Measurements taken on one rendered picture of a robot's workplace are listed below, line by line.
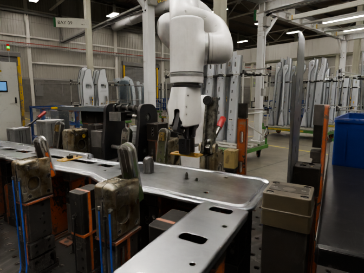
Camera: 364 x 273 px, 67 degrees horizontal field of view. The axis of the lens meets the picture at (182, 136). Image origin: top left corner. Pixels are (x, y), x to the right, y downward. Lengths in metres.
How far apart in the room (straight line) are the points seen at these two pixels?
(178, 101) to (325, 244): 0.42
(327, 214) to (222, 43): 0.43
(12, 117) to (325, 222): 7.61
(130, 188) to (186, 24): 0.39
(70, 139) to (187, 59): 0.70
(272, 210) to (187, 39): 0.42
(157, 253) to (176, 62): 0.43
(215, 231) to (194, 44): 0.42
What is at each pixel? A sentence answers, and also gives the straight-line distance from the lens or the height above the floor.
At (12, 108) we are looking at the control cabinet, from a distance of 7.82.
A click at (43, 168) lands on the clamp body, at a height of 1.01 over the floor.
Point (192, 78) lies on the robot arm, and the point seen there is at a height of 1.26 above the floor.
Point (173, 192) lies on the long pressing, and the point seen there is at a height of 1.00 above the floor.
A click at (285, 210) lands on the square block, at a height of 1.03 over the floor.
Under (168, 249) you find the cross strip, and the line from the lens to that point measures 0.43.
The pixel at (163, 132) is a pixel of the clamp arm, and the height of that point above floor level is 1.09.
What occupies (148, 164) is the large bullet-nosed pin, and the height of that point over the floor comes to 1.03.
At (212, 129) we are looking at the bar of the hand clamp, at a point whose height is 1.12.
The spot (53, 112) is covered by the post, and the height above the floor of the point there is 1.13.
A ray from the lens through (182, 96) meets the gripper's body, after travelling 0.66.
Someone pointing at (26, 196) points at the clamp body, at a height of 0.95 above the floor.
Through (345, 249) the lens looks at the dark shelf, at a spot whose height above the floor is 1.03.
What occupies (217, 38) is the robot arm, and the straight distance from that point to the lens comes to 0.69.
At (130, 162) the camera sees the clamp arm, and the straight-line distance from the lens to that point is 0.60.
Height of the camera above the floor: 1.22
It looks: 9 degrees down
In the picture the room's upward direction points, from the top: straight up
